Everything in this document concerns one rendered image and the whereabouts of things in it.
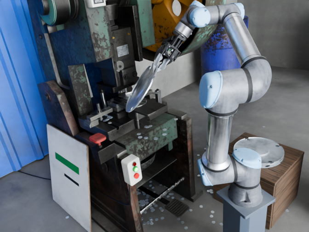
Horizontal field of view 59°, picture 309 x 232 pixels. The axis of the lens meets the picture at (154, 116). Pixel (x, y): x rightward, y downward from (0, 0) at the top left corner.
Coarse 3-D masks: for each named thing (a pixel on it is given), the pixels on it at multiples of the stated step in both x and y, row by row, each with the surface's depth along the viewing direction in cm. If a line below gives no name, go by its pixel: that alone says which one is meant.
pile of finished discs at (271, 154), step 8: (240, 144) 174; (248, 144) 173; (256, 144) 171; (264, 144) 171; (272, 144) 170; (264, 152) 162; (272, 152) 162; (280, 152) 162; (264, 160) 157; (272, 160) 156; (280, 160) 156
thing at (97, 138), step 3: (93, 135) 125; (96, 135) 125; (99, 135) 125; (102, 135) 124; (90, 138) 123; (93, 138) 123; (96, 138) 123; (99, 138) 122; (102, 138) 122; (105, 138) 123; (93, 141) 122; (96, 141) 121; (99, 141) 121; (99, 144) 125
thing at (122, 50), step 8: (112, 32) 133; (120, 32) 136; (128, 32) 140; (120, 40) 138; (128, 40) 141; (120, 48) 139; (128, 48) 142; (120, 56) 140; (128, 56) 144; (120, 64) 140; (128, 64) 145; (104, 72) 147; (112, 72) 141; (120, 72) 140; (128, 72) 142; (136, 72) 145; (104, 80) 150; (112, 80) 144; (120, 80) 143; (128, 80) 144; (136, 80) 148
